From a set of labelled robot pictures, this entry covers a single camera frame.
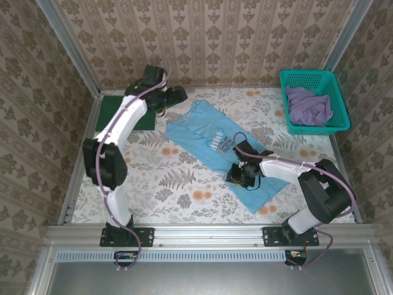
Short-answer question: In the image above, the light blue printed t-shirt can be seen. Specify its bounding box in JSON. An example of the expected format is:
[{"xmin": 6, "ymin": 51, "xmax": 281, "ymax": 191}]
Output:
[{"xmin": 165, "ymin": 100, "xmax": 289, "ymax": 214}]

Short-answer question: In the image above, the folded dark green t-shirt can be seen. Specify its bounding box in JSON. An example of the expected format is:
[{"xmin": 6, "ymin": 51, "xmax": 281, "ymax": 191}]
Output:
[{"xmin": 95, "ymin": 95, "xmax": 156, "ymax": 132}]

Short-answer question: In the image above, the crumpled purple t-shirt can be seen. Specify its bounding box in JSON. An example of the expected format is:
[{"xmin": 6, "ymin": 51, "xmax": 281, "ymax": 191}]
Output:
[{"xmin": 284, "ymin": 85, "xmax": 334, "ymax": 127}]

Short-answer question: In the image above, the black connector board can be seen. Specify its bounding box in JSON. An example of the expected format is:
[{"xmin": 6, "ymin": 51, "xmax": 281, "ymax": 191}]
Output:
[
  {"xmin": 284, "ymin": 250, "xmax": 308, "ymax": 266},
  {"xmin": 114, "ymin": 250, "xmax": 138, "ymax": 267}
]

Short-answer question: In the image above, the teal plastic basket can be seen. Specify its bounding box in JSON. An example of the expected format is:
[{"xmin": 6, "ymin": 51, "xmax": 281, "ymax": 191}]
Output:
[{"xmin": 278, "ymin": 69, "xmax": 351, "ymax": 136}]

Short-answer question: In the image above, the grey metal panel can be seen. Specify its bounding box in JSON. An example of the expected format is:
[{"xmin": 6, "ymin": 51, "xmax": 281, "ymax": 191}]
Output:
[{"xmin": 27, "ymin": 248, "xmax": 393, "ymax": 295}]

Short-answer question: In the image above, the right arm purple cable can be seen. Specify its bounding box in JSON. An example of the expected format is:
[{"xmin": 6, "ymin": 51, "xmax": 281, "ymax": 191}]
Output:
[{"xmin": 233, "ymin": 132, "xmax": 359, "ymax": 271}]

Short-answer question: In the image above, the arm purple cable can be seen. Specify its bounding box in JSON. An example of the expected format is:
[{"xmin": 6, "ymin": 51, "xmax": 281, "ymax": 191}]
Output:
[
  {"xmin": 233, "ymin": 132, "xmax": 359, "ymax": 271},
  {"xmin": 95, "ymin": 54, "xmax": 173, "ymax": 273}
]

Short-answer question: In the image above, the aluminium table side rail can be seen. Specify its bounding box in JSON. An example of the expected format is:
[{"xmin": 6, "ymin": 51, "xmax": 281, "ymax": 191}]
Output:
[
  {"xmin": 58, "ymin": 92, "xmax": 104, "ymax": 225},
  {"xmin": 328, "ymin": 135, "xmax": 363, "ymax": 224}
]

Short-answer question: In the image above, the wide aluminium base rail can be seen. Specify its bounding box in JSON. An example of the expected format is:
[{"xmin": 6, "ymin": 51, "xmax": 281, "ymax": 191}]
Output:
[{"xmin": 45, "ymin": 224, "xmax": 377, "ymax": 250}]

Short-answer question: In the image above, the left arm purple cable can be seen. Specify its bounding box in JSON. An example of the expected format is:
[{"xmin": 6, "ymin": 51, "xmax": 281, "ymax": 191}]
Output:
[{"xmin": 95, "ymin": 54, "xmax": 173, "ymax": 273}]

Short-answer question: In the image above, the aluminium frame post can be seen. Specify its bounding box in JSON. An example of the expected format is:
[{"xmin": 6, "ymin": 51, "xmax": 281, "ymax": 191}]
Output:
[
  {"xmin": 324, "ymin": 0, "xmax": 375, "ymax": 71},
  {"xmin": 35, "ymin": 0, "xmax": 102, "ymax": 96}
]

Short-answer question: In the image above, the white slotted cable duct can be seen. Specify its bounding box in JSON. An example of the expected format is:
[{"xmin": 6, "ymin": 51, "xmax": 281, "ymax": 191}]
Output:
[{"xmin": 56, "ymin": 249, "xmax": 288, "ymax": 262}]

